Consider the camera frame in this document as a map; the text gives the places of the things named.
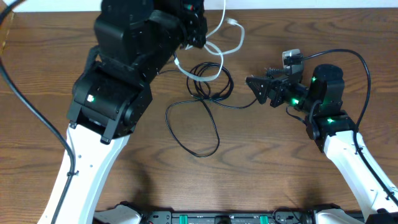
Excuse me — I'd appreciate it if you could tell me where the white USB cable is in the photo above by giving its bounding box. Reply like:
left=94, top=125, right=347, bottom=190
left=173, top=0, right=246, bottom=83

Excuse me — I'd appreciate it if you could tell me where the thin black cable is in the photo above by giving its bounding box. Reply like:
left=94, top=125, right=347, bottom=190
left=157, top=68, right=221, bottom=159

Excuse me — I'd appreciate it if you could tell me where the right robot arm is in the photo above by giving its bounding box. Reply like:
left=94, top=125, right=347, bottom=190
left=246, top=64, right=397, bottom=223

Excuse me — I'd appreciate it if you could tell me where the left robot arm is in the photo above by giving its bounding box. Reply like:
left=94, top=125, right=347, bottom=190
left=40, top=0, right=207, bottom=223

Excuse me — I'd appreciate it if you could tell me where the wooden side panel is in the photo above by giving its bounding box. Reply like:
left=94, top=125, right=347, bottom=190
left=0, top=11, right=14, bottom=55

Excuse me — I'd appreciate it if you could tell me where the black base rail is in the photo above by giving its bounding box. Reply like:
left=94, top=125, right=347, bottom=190
left=93, top=202, right=398, bottom=224

